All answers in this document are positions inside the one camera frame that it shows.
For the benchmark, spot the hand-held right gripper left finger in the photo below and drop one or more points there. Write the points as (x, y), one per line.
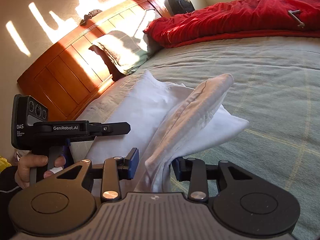
(132, 162)

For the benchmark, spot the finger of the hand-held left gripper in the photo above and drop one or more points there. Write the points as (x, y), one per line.
(110, 128)

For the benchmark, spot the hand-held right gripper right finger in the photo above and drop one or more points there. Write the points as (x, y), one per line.
(178, 166)

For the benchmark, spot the white printed t-shirt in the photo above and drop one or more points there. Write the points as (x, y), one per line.
(175, 120)

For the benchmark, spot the person's left hand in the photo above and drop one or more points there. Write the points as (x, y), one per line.
(30, 166)

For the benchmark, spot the yellow cloth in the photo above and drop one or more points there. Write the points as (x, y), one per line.
(4, 163)

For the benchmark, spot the pillow with pale towel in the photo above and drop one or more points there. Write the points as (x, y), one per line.
(120, 52)

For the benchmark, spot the wooden headboard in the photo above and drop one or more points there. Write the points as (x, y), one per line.
(75, 55)

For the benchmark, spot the small dark object on headboard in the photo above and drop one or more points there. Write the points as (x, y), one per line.
(90, 15)

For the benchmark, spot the bed with green plaid blanket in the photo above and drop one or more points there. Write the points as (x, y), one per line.
(270, 85)

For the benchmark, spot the dark backpack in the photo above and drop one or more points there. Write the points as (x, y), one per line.
(180, 3)

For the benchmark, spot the red quilt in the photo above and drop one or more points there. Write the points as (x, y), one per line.
(237, 17)

